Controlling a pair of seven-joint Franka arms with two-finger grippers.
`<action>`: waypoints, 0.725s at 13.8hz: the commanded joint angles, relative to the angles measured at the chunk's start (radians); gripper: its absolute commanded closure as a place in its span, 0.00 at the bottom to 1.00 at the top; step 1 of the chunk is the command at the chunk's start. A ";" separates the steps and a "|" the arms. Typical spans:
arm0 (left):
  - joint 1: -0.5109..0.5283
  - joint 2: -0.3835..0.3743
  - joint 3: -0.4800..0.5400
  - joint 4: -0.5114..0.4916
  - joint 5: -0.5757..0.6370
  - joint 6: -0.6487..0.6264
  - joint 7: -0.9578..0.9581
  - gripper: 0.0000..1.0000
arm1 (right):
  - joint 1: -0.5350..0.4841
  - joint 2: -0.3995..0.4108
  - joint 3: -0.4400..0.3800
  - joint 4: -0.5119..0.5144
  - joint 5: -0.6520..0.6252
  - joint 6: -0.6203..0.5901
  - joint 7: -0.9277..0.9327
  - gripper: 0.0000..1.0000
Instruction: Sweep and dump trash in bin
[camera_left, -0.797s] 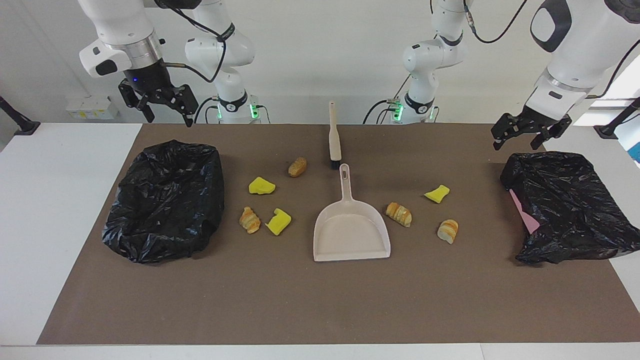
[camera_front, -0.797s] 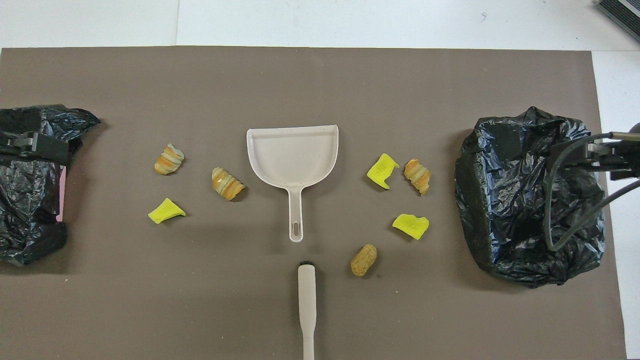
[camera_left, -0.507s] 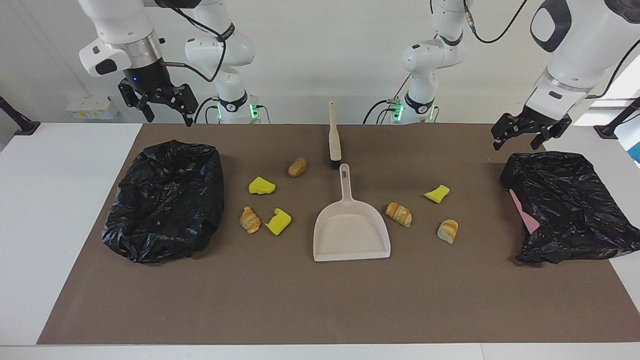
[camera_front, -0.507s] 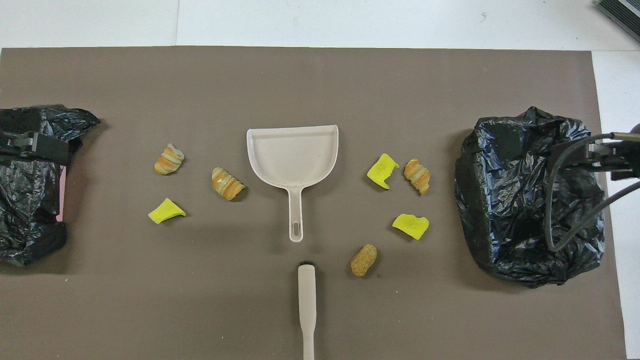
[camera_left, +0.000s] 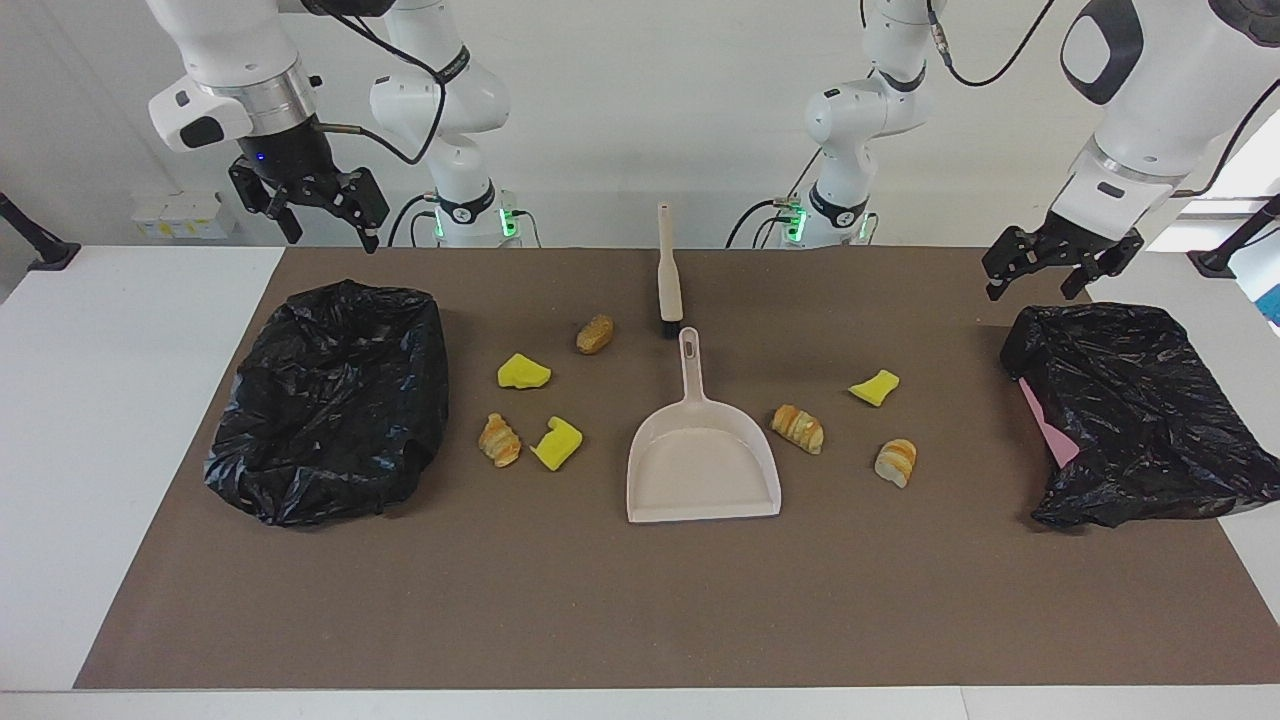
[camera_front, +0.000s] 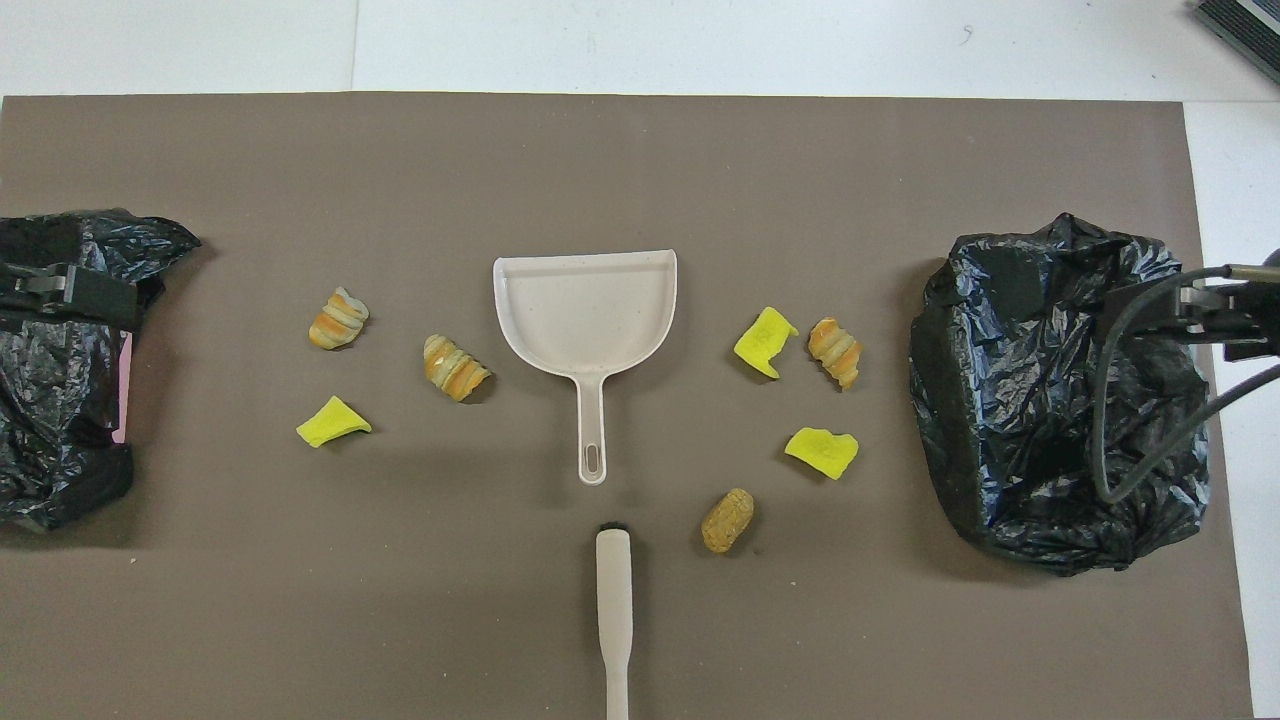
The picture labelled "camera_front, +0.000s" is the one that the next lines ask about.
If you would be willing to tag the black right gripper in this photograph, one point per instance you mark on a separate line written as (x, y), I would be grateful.
(1250, 320)

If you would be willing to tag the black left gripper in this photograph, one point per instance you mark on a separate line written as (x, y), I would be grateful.
(35, 285)

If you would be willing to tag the striped toy croissant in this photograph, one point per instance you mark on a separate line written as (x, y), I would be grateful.
(338, 318)
(456, 368)
(835, 351)

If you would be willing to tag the yellow green sponge piece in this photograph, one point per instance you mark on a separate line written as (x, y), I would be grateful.
(765, 341)
(333, 422)
(822, 451)

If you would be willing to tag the brown toy bread roll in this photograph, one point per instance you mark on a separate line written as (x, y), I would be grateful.
(727, 519)

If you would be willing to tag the beige plastic dustpan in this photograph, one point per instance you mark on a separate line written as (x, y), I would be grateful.
(585, 315)

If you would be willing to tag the beige brush black bristles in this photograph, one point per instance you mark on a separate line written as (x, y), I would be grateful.
(613, 600)

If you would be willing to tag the pink plastic bin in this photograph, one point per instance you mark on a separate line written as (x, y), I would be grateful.
(125, 390)

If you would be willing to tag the black trash bag bin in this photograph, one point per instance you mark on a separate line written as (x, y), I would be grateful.
(1000, 420)
(50, 400)

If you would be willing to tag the dark ribbed box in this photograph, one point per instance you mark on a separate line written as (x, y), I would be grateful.
(1245, 30)

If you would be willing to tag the brown table mat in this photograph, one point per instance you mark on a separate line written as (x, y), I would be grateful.
(640, 180)

